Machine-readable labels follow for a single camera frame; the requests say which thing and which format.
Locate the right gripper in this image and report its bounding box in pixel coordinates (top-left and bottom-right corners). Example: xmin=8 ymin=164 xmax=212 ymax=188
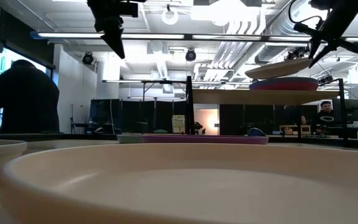
xmin=293 ymin=0 xmax=358 ymax=68

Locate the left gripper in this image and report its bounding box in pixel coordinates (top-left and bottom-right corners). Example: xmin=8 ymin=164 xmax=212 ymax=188
xmin=86 ymin=0 xmax=126 ymax=60

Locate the red round plate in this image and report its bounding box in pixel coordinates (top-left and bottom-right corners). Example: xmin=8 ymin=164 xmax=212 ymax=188
xmin=249 ymin=80 xmax=319 ymax=91

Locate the cream round plate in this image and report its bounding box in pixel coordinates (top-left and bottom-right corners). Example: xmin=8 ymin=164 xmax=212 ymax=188
xmin=244 ymin=57 xmax=313 ymax=80
xmin=26 ymin=139 xmax=119 ymax=149

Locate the pale teal round plate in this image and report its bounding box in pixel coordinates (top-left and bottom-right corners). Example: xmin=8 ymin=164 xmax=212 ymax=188
xmin=116 ymin=133 xmax=144 ymax=144

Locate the purple round plate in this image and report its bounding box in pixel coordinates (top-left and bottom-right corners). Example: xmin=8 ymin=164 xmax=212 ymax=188
xmin=140 ymin=133 xmax=270 ymax=146

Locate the black ceiling spotlight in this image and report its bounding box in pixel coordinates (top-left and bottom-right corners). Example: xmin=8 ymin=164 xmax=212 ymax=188
xmin=184 ymin=48 xmax=198 ymax=62
xmin=81 ymin=52 xmax=94 ymax=66

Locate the long LED light bar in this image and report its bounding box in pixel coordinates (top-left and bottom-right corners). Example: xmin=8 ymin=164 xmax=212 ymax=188
xmin=30 ymin=30 xmax=358 ymax=44

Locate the black computer monitor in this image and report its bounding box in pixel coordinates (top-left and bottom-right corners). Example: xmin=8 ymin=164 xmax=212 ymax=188
xmin=332 ymin=98 xmax=358 ymax=124

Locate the person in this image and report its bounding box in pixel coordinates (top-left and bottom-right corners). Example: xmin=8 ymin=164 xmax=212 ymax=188
xmin=0 ymin=58 xmax=61 ymax=135
xmin=311 ymin=100 xmax=339 ymax=133

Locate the black partition panel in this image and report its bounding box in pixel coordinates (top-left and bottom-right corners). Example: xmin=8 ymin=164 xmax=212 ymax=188
xmin=88 ymin=98 xmax=189 ymax=134
xmin=219 ymin=104 xmax=319 ymax=136

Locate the black dish rack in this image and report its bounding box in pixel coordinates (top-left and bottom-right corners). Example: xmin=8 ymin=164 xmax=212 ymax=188
xmin=185 ymin=75 xmax=349 ymax=147

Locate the wooden crate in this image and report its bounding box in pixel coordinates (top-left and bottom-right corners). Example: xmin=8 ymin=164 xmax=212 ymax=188
xmin=278 ymin=124 xmax=312 ymax=136

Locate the paper poster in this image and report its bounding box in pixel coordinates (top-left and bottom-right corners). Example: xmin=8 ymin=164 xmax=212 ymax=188
xmin=172 ymin=114 xmax=186 ymax=134

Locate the blue rounded object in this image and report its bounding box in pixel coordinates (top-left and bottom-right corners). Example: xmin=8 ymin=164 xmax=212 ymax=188
xmin=247 ymin=126 xmax=266 ymax=137

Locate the pale peach round plate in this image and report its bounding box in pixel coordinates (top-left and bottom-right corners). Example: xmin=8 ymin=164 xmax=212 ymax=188
xmin=0 ymin=142 xmax=358 ymax=224

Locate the black ceiling camera mount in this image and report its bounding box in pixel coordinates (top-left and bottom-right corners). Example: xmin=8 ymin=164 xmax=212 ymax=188
xmin=283 ymin=45 xmax=310 ymax=62
xmin=317 ymin=74 xmax=335 ymax=85

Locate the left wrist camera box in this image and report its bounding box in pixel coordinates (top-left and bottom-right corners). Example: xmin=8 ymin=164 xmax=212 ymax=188
xmin=119 ymin=1 xmax=139 ymax=18

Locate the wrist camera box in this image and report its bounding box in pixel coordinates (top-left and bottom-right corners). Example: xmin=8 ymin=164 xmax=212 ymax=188
xmin=119 ymin=1 xmax=139 ymax=18
xmin=308 ymin=0 xmax=331 ymax=11

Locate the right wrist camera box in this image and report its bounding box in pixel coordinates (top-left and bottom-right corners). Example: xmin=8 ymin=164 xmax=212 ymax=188
xmin=308 ymin=0 xmax=331 ymax=11

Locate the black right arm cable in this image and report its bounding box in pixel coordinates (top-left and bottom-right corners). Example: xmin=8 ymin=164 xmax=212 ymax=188
xmin=287 ymin=0 xmax=324 ymax=26

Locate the silver ventilation duct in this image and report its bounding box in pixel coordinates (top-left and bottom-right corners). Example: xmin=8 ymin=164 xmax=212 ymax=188
xmin=253 ymin=0 xmax=323 ymax=65

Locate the black background rig frame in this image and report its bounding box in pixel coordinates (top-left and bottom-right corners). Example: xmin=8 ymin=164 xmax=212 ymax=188
xmin=103 ymin=79 xmax=192 ymax=135

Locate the white ring lamp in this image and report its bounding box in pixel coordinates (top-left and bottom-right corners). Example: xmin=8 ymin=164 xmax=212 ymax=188
xmin=161 ymin=7 xmax=180 ymax=26

